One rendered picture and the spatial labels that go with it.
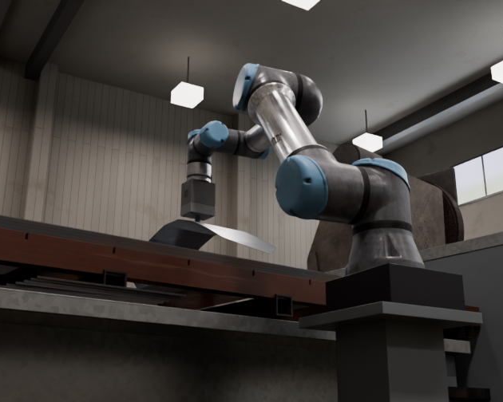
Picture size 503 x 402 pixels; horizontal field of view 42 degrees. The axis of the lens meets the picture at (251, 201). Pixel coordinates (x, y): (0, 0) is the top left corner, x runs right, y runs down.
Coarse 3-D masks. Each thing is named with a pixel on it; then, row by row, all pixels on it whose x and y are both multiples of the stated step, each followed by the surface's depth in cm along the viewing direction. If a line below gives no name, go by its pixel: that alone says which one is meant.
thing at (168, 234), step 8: (160, 232) 197; (168, 232) 198; (176, 232) 199; (184, 232) 200; (192, 232) 201; (168, 240) 202; (176, 240) 203; (184, 240) 204; (192, 240) 205; (200, 240) 206
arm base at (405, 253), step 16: (368, 224) 126; (384, 224) 125; (400, 224) 125; (368, 240) 124; (384, 240) 123; (400, 240) 123; (352, 256) 126; (368, 256) 122; (384, 256) 122; (400, 256) 121; (416, 256) 123; (352, 272) 124
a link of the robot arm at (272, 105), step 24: (240, 72) 159; (264, 72) 155; (288, 72) 160; (240, 96) 154; (264, 96) 150; (288, 96) 152; (264, 120) 146; (288, 120) 140; (288, 144) 134; (312, 144) 129; (288, 168) 125; (312, 168) 121; (336, 168) 124; (288, 192) 125; (312, 192) 120; (336, 192) 122; (360, 192) 124; (312, 216) 124; (336, 216) 125
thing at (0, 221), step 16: (0, 224) 126; (16, 224) 128; (32, 224) 130; (48, 224) 132; (80, 240) 135; (96, 240) 137; (112, 240) 140; (128, 240) 142; (176, 256) 149; (192, 256) 151; (208, 256) 154; (224, 256) 157; (0, 272) 159; (16, 272) 154; (32, 272) 154; (48, 272) 154; (272, 272) 165; (288, 272) 168; (304, 272) 172; (320, 272) 175; (144, 288) 197; (160, 288) 187; (160, 304) 198; (176, 304) 198; (192, 304) 198; (208, 304) 198; (288, 320) 230
